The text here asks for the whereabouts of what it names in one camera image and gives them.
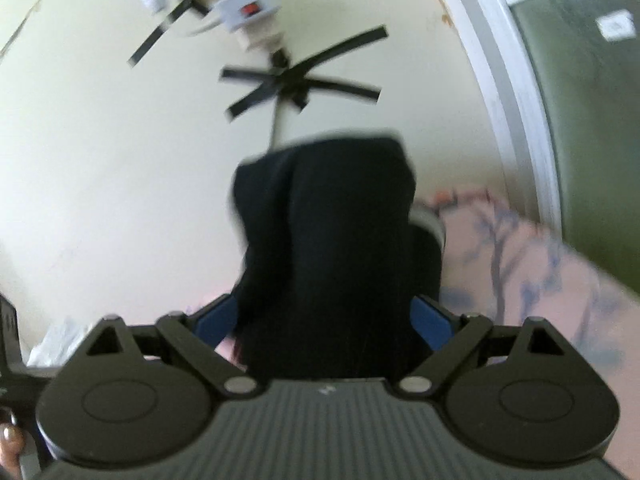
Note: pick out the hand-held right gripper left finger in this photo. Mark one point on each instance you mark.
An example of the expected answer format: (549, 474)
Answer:
(219, 322)

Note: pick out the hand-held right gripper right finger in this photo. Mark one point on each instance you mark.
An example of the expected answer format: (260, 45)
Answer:
(432, 322)

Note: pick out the black red white patterned sweater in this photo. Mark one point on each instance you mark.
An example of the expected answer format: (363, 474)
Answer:
(325, 260)

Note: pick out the person's left hand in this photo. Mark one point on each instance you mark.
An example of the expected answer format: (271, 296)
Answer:
(10, 447)

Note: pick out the pink printed bed sheet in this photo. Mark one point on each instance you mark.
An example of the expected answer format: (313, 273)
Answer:
(525, 285)

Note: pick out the glass door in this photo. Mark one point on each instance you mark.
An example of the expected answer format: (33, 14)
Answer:
(590, 135)

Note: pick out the black tape cross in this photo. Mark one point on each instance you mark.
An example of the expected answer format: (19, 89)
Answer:
(172, 15)
(300, 80)

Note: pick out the white power strip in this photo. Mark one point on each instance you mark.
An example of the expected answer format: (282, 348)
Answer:
(245, 5)

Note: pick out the white door sticker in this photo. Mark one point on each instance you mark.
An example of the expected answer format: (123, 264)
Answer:
(616, 25)

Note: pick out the white door frame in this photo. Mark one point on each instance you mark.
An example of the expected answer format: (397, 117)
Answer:
(515, 110)

